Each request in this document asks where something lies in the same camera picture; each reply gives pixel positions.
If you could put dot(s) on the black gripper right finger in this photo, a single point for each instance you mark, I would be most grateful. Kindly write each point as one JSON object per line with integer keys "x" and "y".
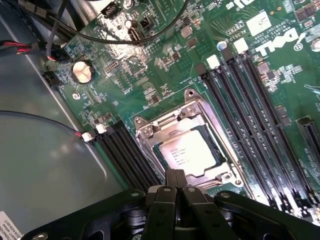
{"x": 200, "y": 217}

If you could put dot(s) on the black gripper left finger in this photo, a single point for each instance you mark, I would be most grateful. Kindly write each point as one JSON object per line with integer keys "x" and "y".
{"x": 160, "y": 215}

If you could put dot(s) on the silver CPU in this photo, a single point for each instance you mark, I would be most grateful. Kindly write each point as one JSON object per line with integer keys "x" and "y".
{"x": 190, "y": 152}

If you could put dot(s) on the metal CPU socket cover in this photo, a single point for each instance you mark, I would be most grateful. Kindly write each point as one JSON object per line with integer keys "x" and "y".
{"x": 155, "y": 130}

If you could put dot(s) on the black RAM slot white latch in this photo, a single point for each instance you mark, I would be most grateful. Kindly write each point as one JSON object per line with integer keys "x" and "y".
{"x": 110, "y": 160}
{"x": 247, "y": 130}
{"x": 120, "y": 155}
{"x": 275, "y": 117}

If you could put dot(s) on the grey metal PC case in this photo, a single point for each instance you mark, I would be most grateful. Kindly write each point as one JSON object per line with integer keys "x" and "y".
{"x": 37, "y": 162}

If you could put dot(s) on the black expansion slot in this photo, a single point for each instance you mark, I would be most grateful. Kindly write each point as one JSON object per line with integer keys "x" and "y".
{"x": 311, "y": 140}

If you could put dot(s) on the white paper label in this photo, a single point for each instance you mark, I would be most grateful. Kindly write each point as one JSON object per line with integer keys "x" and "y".
{"x": 10, "y": 226}

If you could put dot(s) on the green Dell motherboard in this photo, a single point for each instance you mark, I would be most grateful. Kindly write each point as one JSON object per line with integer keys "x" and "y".
{"x": 175, "y": 62}

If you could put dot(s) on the silver coin cell battery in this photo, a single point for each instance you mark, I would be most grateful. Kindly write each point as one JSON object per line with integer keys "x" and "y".
{"x": 82, "y": 72}

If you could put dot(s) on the white chip sticker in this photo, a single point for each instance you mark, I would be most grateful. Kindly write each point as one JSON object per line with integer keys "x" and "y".
{"x": 258, "y": 25}

